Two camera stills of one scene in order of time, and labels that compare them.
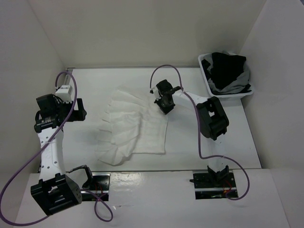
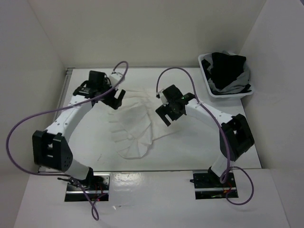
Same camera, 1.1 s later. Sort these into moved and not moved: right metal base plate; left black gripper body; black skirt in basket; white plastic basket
Moved: left black gripper body
Not moved: black skirt in basket; white plastic basket; right metal base plate
